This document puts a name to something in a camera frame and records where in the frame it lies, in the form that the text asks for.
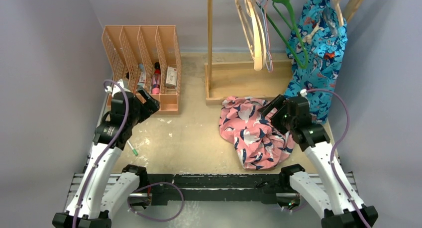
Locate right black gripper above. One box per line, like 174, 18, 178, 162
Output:
258, 95, 297, 136

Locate pink shark print shorts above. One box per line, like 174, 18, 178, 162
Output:
218, 96, 295, 170

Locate green plastic hanger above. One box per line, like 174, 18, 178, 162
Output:
260, 0, 311, 70

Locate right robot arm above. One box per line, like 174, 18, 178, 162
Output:
259, 95, 379, 228

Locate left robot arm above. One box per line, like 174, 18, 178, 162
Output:
52, 89, 160, 228

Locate blue shark print shorts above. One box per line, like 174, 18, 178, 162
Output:
284, 0, 348, 124

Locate wooden hanger holding blue shorts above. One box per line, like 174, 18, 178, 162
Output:
331, 0, 344, 26

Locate white tube in organizer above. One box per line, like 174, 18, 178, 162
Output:
137, 63, 146, 88

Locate pink bottle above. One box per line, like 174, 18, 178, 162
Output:
151, 62, 161, 95

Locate wooden clothes rack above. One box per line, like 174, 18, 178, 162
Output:
205, 0, 372, 106

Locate green white marker pen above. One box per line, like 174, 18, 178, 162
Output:
127, 141, 138, 156

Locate small white box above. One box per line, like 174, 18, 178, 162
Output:
165, 66, 178, 89

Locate orange plastic file organizer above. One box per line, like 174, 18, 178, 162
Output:
102, 25, 182, 115

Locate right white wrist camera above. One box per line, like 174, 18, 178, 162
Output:
299, 89, 308, 97

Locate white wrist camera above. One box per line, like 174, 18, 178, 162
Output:
104, 79, 131, 98
299, 89, 308, 97

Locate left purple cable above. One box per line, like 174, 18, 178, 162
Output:
72, 80, 130, 228

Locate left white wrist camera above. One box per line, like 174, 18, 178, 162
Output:
104, 79, 131, 98

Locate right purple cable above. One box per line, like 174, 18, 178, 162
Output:
305, 88, 372, 228

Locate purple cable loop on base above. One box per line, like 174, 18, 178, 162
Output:
127, 182, 185, 223

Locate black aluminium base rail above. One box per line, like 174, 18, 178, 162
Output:
145, 173, 297, 206

